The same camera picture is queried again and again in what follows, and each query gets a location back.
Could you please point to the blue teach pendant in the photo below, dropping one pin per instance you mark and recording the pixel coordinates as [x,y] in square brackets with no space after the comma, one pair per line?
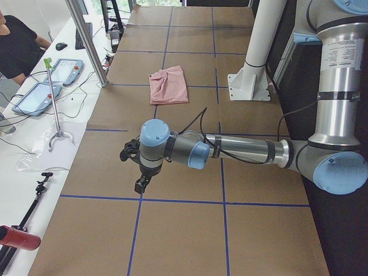
[35,101]
[64,71]

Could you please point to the near blue teach pendant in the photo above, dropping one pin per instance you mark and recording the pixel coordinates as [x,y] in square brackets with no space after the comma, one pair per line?
[35,101]

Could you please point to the pink Snoopy t-shirt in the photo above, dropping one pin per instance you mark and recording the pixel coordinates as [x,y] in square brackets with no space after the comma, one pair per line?
[168,86]

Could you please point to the metal grabber stick green handle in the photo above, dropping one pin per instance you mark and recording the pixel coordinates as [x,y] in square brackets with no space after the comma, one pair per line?
[59,132]

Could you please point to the clear plastic bag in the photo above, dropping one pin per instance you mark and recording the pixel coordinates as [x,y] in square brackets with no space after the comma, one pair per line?
[60,155]

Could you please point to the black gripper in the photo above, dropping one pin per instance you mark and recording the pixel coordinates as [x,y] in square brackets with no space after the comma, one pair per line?
[149,172]

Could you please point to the far blue teach pendant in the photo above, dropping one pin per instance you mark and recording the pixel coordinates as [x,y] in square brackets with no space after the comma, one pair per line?
[64,71]

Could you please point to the red cylinder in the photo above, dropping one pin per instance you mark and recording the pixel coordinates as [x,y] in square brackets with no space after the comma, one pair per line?
[13,237]

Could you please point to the black power adapter box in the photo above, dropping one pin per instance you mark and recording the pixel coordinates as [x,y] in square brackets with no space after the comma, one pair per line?
[114,36]

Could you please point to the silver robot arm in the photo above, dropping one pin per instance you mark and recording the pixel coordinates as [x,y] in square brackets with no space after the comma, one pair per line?
[330,158]

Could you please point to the black tripod pole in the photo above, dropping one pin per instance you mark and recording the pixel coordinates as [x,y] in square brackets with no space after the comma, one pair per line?
[7,253]

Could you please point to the person in black shirt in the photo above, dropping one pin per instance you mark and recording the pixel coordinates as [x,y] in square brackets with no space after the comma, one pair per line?
[21,49]

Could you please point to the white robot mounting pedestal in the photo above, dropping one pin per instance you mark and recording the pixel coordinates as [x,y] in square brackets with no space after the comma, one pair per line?
[250,83]

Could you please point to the aluminium frame post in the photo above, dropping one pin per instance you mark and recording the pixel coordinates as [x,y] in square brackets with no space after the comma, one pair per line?
[79,21]

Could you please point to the black computer mouse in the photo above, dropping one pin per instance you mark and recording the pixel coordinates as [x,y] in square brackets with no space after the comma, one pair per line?
[60,46]

